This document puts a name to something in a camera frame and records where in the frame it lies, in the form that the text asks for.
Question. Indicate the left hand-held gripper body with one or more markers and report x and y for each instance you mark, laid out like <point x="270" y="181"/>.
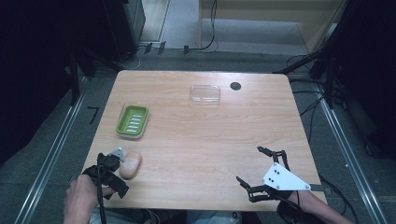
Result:
<point x="107" y="177"/>

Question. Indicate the person's left hand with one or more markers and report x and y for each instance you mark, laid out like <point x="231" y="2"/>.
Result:
<point x="82" y="199"/>

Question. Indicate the green soap dish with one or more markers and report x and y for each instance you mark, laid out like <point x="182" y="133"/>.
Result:
<point x="133" y="121"/>

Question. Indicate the black metal stand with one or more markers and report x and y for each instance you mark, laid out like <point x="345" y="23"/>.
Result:
<point x="323" y="56"/>
<point x="74" y="77"/>

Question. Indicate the person's right hand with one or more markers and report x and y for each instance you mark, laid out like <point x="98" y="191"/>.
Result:
<point x="303" y="200"/>

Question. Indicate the black round table grommet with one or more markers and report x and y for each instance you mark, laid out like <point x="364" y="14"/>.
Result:
<point x="235" y="86"/>

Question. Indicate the metal floor rail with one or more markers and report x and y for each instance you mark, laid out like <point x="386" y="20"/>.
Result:
<point x="46" y="161"/>
<point x="351" y="161"/>

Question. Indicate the clear plastic lid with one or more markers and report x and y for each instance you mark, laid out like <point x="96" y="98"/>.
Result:
<point x="205" y="94"/>

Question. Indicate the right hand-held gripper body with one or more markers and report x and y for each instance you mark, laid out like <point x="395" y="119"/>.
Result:
<point x="285" y="179"/>

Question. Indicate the dark cabinet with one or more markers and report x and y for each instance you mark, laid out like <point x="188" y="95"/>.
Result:
<point x="124" y="28"/>

